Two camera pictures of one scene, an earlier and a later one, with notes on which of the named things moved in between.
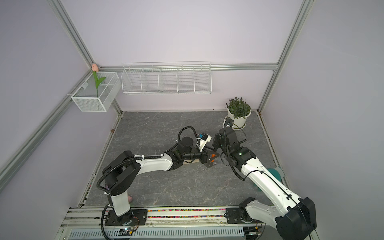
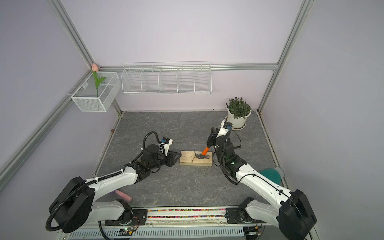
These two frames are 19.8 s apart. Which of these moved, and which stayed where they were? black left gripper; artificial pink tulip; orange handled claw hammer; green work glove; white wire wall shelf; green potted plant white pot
Moved: black left gripper; orange handled claw hammer
Stayed: white wire wall shelf; green work glove; artificial pink tulip; green potted plant white pot
